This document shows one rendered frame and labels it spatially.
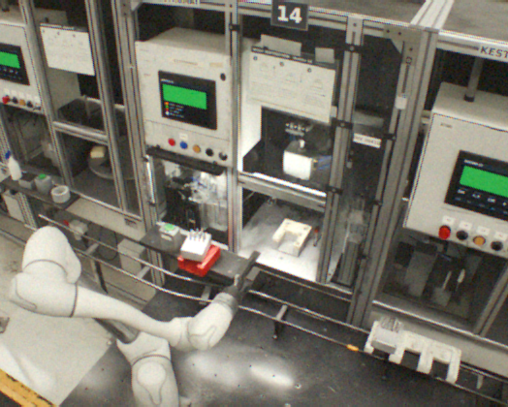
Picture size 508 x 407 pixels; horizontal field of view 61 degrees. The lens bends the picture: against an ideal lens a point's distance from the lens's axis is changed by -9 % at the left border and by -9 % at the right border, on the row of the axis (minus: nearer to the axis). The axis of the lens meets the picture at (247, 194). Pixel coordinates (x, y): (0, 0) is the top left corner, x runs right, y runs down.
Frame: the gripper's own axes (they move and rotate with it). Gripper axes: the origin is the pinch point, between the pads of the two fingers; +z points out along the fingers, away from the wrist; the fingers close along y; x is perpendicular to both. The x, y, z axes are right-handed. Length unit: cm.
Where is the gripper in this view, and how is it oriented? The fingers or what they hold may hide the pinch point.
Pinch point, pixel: (254, 265)
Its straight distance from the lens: 177.7
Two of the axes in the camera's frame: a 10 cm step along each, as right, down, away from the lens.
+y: 0.1, -8.0, -6.0
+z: 4.5, -5.3, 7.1
